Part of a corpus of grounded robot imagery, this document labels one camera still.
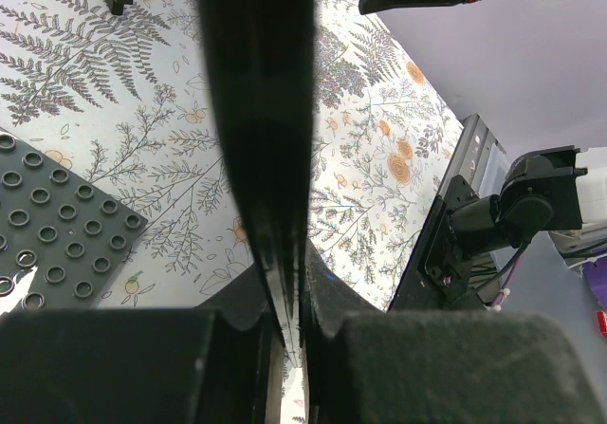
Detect black perforated plate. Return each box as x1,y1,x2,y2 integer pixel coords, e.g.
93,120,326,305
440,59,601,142
1,131,147,314

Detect floral table mat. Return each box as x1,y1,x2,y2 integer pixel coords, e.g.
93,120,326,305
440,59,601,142
1,0,461,309

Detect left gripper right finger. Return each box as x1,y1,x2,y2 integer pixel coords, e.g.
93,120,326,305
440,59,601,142
303,248,606,423

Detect aluminium rail frame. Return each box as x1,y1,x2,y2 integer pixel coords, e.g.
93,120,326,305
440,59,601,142
451,114,510,197

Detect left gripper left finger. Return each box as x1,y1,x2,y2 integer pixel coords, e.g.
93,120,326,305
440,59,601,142
1,268,275,423

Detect white whiteboard black frame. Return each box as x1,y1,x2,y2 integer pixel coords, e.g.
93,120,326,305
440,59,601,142
197,0,315,353

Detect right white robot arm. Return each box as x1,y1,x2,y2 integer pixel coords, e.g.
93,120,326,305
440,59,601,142
358,0,606,278

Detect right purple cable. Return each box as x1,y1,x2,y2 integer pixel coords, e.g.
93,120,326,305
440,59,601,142
487,241,532,311

